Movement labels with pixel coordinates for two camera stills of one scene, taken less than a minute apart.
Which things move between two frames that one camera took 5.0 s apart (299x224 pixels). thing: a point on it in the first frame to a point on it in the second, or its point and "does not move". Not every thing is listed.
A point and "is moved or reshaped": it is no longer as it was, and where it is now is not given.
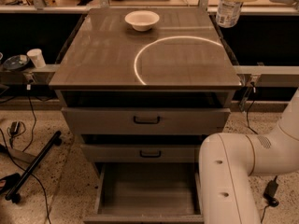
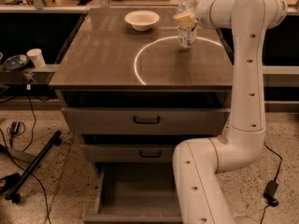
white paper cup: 36,56 does not move
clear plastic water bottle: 228,12 is moved or reshaped
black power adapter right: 269,192 does not move
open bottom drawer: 149,193 does not move
